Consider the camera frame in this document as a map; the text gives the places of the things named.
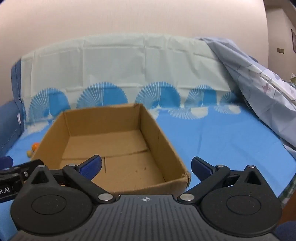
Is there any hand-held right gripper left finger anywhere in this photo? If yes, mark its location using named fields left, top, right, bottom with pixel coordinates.
left=24, top=155, right=116, bottom=205

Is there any blue fabric sofa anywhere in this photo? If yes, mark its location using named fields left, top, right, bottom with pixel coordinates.
left=0, top=58, right=26, bottom=158

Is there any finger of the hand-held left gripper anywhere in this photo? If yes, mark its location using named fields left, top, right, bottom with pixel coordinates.
left=0, top=156, right=13, bottom=169
left=10, top=159, right=44, bottom=178

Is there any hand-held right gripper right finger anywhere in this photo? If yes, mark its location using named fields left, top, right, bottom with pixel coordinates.
left=177, top=156, right=267, bottom=205

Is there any pale blue printed quilt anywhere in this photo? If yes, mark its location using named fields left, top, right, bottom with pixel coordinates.
left=199, top=37, right=296, bottom=160

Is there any person's dark blue clothing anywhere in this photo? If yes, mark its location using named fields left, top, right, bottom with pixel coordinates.
left=276, top=221, right=296, bottom=241

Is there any brown cardboard box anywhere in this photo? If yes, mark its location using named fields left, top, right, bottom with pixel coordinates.
left=31, top=103, right=192, bottom=197

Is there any blue fan-print bedsheet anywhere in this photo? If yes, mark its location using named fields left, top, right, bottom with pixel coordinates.
left=0, top=32, right=289, bottom=241

